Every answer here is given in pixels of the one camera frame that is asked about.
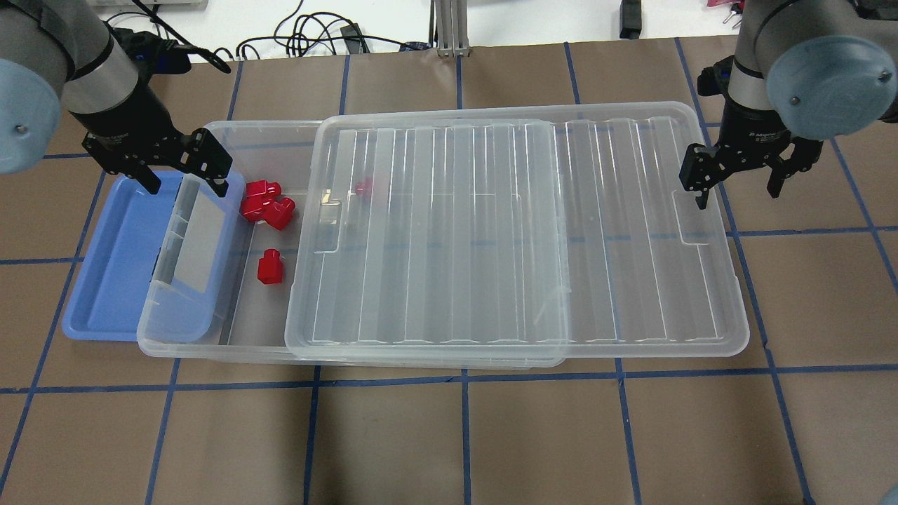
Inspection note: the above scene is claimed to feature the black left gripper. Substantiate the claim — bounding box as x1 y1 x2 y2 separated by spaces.
81 81 233 198

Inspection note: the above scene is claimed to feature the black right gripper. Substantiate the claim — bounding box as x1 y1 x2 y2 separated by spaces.
679 95 824 210

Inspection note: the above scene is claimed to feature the clear plastic box lid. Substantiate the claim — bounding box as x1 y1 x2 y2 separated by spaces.
283 102 750 368

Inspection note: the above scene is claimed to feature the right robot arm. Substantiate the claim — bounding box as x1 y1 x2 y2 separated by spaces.
679 1 896 210

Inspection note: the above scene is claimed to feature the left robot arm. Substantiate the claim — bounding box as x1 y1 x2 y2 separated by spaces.
1 1 233 197

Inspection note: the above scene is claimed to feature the red block pile middle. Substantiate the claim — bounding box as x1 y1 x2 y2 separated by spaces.
240 195 276 223

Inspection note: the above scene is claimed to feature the red block pile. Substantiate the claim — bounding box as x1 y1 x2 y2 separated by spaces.
245 180 282 199
240 195 276 223
262 197 296 231

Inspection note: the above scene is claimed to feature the red block left pile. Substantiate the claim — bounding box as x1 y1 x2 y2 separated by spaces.
245 180 282 199

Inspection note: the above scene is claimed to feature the blue plastic tray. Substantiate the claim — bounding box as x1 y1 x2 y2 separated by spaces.
63 170 245 343

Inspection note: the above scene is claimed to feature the red block top pile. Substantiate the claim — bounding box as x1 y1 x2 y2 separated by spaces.
262 197 296 231

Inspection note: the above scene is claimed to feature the clear plastic storage box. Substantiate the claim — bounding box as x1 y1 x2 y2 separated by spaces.
138 113 571 370

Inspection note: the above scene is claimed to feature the red block near latch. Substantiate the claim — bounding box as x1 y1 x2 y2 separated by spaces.
257 248 283 285

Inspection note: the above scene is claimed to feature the red block far corner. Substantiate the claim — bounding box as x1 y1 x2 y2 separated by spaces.
355 177 373 201

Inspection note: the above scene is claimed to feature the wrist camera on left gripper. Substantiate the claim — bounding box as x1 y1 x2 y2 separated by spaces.
112 27 192 80

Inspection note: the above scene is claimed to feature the aluminium frame post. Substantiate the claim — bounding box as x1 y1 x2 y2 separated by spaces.
430 1 471 58

